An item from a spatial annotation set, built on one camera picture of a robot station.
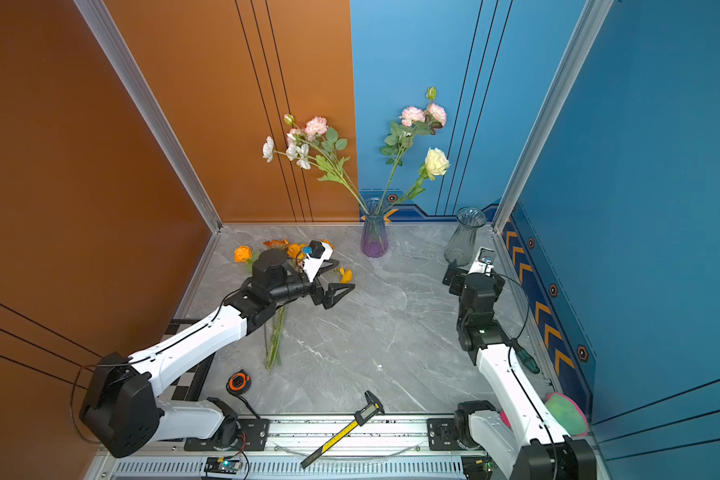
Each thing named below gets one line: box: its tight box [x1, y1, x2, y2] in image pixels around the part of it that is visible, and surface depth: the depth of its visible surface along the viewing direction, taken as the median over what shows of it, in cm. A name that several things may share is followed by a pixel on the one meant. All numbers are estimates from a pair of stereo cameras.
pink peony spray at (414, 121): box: [376, 86, 447, 216], surface depth 89 cm
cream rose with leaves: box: [380, 147, 451, 216], surface depth 79 cm
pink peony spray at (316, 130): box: [283, 114, 370, 215], surface depth 90 cm
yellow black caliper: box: [300, 391, 385, 469], surface depth 77 cm
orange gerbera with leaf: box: [263, 238, 289, 248], surface depth 110 cm
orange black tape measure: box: [226, 369, 251, 395], surface depth 81 cm
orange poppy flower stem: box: [338, 266, 353, 284], surface depth 104 cm
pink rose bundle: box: [265, 305, 287, 370], surface depth 88 cm
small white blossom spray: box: [262, 136, 370, 214], surface depth 90 cm
